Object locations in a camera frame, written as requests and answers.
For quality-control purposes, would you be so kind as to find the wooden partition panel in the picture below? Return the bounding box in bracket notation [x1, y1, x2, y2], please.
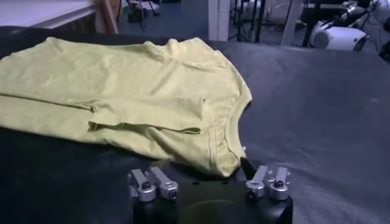
[94, 0, 121, 34]

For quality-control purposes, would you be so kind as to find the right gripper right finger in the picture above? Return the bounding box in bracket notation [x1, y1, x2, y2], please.
[239, 156, 292, 201]

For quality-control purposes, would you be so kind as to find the white rectangular table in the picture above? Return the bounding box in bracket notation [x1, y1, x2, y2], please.
[0, 0, 97, 30]

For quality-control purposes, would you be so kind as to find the black table cloth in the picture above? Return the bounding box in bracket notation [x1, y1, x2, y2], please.
[0, 26, 390, 224]

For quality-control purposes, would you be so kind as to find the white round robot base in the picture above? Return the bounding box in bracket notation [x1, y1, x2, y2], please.
[309, 21, 369, 52]

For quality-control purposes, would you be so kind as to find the yellow-green printed t-shirt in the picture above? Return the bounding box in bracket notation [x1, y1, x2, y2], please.
[0, 37, 253, 178]

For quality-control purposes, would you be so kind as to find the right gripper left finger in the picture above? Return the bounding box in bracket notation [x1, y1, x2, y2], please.
[127, 166, 180, 202]

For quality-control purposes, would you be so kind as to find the black tripod stand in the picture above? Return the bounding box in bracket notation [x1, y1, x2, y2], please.
[233, 0, 268, 43]

